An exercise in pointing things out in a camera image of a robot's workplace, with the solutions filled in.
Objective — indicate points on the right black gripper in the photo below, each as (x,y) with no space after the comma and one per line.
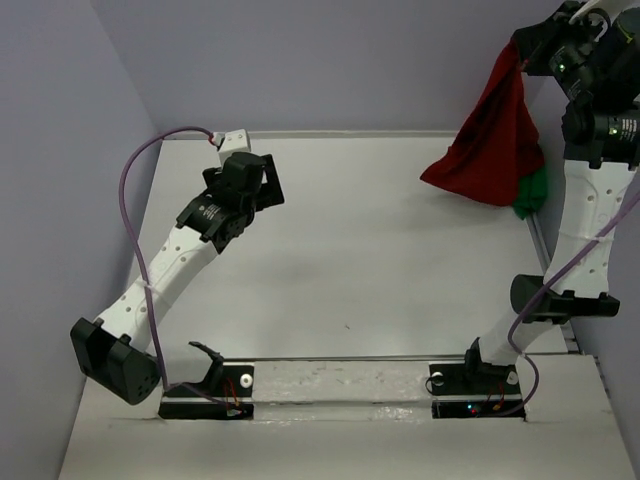
(537,40)

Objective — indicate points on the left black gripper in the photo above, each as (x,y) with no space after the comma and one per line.
(270,194)

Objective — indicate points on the red t-shirt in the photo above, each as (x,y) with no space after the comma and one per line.
(497,145)

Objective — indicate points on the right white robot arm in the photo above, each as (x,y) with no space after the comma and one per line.
(600,129)

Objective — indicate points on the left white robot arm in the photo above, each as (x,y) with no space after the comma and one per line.
(112,349)

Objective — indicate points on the green t-shirt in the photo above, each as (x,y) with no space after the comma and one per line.
(532,194)

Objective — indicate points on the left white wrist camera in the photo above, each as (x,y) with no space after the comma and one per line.
(231,142)

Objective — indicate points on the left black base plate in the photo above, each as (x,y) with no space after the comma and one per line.
(223,396)

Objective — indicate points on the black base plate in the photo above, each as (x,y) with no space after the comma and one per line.
(223,396)
(457,393)

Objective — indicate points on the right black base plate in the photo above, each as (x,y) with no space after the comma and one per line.
(457,393)

